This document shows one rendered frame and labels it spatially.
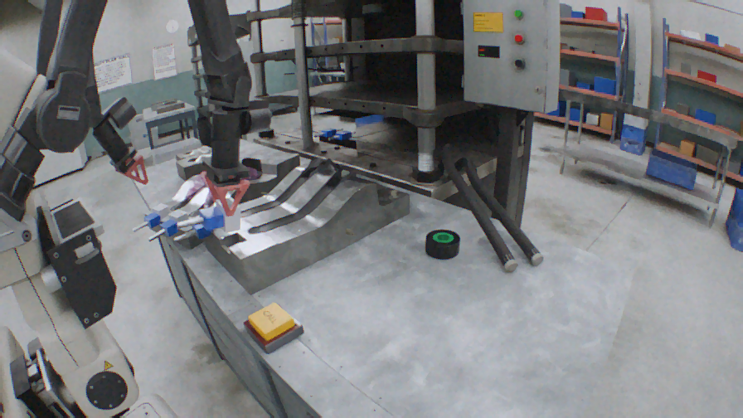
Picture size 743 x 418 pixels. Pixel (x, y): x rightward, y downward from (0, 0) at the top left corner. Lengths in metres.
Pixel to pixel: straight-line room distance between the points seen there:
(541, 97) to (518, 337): 0.73
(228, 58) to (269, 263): 0.40
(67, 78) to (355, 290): 0.62
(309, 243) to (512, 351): 0.47
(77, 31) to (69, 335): 0.50
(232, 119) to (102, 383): 0.59
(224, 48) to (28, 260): 0.50
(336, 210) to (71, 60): 0.62
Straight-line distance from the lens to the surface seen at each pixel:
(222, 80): 0.63
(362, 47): 1.46
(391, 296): 0.70
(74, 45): 0.49
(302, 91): 1.75
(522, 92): 1.15
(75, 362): 0.76
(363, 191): 0.84
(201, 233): 0.84
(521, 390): 0.57
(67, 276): 0.65
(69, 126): 0.47
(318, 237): 0.79
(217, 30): 0.61
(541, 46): 1.12
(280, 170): 1.17
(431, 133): 1.21
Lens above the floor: 1.24
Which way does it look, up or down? 25 degrees down
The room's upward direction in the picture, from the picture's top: 2 degrees counter-clockwise
